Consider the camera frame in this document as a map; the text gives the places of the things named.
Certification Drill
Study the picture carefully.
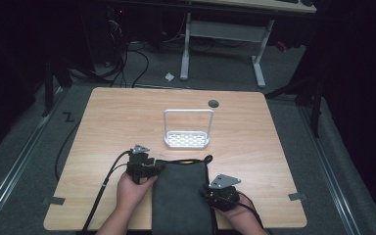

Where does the black metal stand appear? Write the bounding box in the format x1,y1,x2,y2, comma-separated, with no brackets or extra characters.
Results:
263,72,325,139
41,57,73,118

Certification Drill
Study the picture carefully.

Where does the bundle of black floor cables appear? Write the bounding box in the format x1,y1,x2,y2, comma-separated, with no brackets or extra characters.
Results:
68,19,151,88

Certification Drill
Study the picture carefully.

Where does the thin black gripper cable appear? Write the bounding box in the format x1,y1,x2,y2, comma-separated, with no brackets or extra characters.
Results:
105,163,129,184

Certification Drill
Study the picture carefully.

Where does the dark computer tower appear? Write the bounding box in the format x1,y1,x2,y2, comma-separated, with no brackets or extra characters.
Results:
77,4,129,68

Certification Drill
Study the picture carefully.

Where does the dark grey drawstring bag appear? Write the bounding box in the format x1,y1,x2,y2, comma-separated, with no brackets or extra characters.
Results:
151,154,218,235

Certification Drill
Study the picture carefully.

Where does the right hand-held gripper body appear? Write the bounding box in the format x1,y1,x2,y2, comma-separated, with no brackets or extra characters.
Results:
203,173,242,212

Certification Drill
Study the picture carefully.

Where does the red object under desk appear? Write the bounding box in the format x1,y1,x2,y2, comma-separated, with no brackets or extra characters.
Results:
275,40,289,54

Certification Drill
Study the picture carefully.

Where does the metal floor rail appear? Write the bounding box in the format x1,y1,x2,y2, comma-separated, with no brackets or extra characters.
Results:
297,103,362,235
0,87,67,231

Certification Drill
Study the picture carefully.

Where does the person's right hand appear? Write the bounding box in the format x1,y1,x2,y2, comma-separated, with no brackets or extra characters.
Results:
214,192,259,228

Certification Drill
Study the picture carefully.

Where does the thick black gripper cable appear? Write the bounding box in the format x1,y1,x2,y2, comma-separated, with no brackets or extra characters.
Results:
80,149,134,235

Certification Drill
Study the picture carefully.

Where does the white metal frame desk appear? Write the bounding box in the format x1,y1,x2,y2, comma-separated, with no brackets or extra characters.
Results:
178,0,318,89

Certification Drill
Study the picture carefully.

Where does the person's left hand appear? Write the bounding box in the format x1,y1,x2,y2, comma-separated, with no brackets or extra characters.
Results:
115,170,160,213

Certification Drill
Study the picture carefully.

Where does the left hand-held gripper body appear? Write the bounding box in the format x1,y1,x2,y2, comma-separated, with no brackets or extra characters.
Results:
125,144,155,184

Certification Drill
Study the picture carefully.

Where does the black floor cable beside table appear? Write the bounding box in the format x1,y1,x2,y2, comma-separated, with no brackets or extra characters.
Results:
54,120,81,182

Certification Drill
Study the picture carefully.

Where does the grey tape piece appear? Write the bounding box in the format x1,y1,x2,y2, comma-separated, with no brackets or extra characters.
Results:
287,192,308,202
41,196,66,207

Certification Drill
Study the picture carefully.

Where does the white slotted rack with handle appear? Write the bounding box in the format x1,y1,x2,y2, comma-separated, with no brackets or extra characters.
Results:
163,108,215,150

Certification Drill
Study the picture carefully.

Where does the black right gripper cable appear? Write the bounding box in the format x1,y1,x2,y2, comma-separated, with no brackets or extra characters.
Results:
237,192,264,230

